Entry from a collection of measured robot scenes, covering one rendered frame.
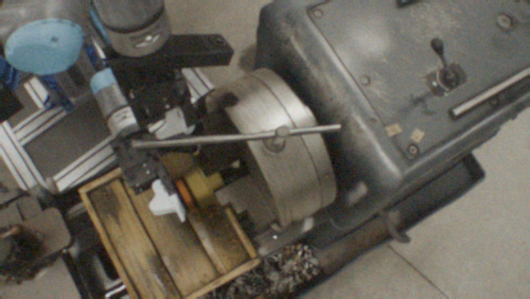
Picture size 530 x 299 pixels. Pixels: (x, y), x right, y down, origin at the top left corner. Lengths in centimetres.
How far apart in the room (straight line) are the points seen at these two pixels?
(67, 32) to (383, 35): 57
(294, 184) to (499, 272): 160
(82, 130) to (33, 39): 129
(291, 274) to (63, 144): 105
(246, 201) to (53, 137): 125
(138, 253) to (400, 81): 70
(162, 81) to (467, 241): 185
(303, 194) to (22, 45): 54
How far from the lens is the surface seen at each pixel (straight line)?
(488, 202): 241
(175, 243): 119
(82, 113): 209
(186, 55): 64
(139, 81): 64
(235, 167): 106
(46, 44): 80
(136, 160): 101
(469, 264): 231
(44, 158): 208
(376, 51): 97
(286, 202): 91
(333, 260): 156
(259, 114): 89
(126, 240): 121
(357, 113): 91
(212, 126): 92
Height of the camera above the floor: 206
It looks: 71 degrees down
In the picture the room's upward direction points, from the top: 10 degrees clockwise
